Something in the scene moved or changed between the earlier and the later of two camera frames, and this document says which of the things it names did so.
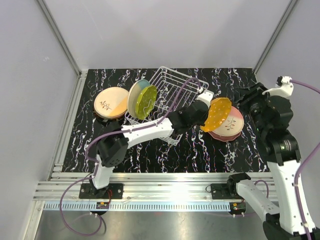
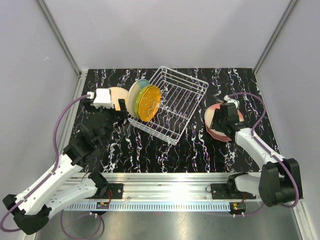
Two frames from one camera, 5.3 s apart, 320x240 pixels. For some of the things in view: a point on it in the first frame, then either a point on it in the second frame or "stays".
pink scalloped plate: x=224 y=138 stays
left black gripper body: x=200 y=122 -> x=109 y=114
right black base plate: x=224 y=191 stays
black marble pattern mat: x=197 y=151 stays
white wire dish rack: x=174 y=90 stays
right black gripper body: x=254 y=104 -> x=218 y=122
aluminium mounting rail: x=137 y=186 stays
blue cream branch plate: x=132 y=93 stays
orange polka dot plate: x=219 y=109 -> x=149 y=100
